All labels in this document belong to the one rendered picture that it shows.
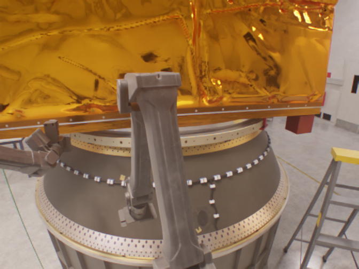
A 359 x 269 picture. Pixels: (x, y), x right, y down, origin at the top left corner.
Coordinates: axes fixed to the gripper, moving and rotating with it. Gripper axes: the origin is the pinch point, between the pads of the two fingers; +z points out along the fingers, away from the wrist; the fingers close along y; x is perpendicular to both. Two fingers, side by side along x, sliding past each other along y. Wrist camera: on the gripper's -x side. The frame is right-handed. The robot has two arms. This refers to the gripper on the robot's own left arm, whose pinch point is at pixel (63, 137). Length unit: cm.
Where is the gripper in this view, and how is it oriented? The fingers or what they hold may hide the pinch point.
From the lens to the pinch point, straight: 98.8
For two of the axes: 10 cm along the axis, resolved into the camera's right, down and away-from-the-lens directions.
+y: -9.6, 0.9, -2.5
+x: 0.0, 9.4, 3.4
